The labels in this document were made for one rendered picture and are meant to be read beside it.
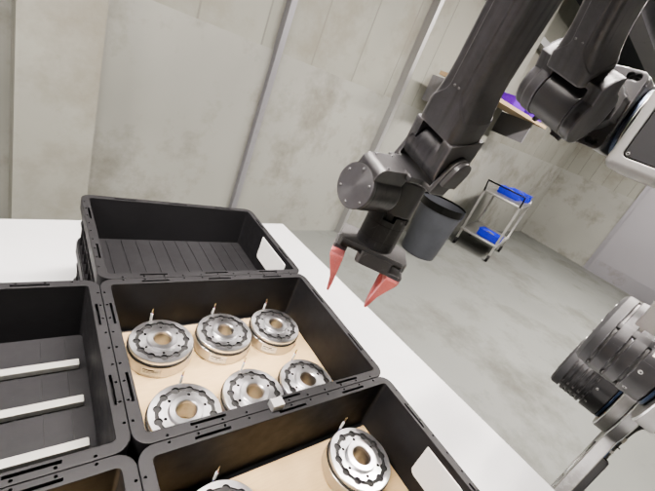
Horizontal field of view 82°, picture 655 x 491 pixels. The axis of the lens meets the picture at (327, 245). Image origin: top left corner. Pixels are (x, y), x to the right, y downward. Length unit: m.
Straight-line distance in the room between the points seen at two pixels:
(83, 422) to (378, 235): 0.47
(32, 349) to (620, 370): 0.92
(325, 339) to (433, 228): 3.15
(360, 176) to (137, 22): 1.97
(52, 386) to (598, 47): 0.83
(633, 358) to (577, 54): 0.46
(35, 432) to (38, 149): 1.71
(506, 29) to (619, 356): 0.54
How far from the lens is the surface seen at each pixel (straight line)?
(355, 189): 0.45
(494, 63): 0.43
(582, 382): 1.28
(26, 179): 2.27
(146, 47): 2.34
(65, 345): 0.73
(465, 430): 1.11
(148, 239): 1.01
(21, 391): 0.68
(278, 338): 0.77
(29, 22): 2.08
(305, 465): 0.65
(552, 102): 0.63
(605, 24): 0.57
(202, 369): 0.71
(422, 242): 3.92
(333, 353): 0.77
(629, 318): 0.79
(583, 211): 7.82
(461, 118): 0.45
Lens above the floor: 1.35
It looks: 24 degrees down
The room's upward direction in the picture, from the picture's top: 23 degrees clockwise
